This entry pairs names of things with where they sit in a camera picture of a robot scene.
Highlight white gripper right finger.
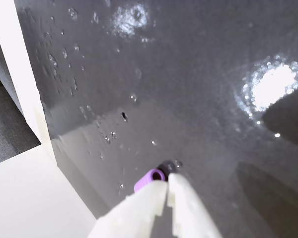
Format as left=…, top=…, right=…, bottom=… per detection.
left=166, top=173, right=223, bottom=238

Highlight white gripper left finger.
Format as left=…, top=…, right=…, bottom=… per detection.
left=87, top=180, right=168, bottom=238

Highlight purple rubber pen grip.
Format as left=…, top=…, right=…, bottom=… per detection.
left=134, top=168, right=165, bottom=193

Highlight grey plastic mat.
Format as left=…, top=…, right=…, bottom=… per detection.
left=13, top=0, right=298, bottom=238

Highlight grey fabric sofa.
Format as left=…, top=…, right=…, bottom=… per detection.
left=0, top=22, right=42, bottom=167

